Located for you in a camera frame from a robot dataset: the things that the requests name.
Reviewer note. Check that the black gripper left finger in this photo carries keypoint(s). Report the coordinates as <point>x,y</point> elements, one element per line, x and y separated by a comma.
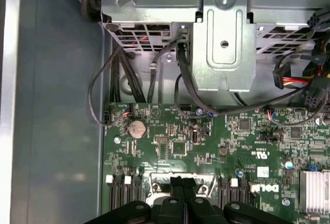
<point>176,208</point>

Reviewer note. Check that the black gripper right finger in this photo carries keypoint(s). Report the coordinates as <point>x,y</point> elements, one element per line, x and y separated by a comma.
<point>192,208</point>

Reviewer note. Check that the metal socket cover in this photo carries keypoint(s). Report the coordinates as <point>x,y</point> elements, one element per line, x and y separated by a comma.
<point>159,179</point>

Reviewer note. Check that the CPU socket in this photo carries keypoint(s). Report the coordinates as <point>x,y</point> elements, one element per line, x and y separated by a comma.
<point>206,189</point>

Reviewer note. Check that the RAM slot bank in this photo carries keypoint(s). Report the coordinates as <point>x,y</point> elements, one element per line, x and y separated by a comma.
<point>118,190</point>
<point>224,193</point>

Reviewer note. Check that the black internal USB port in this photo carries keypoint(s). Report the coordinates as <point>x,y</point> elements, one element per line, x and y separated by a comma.
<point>195,136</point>

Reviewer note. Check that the green motherboard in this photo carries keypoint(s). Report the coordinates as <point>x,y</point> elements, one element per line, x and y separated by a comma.
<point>232,144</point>

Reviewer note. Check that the coin cell battery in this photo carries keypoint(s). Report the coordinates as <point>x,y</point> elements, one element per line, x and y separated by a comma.
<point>137,128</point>

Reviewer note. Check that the silver chipset heatsink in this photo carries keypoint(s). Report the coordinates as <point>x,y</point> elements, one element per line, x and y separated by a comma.
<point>315,190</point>

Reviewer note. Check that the black PC case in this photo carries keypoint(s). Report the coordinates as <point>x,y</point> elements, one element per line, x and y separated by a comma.
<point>51,105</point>

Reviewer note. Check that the silver metal drive cage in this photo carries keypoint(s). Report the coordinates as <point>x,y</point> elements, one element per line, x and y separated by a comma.
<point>154,7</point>

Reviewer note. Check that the silver metal bracket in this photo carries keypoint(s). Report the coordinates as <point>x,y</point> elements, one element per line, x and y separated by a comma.
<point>224,61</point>

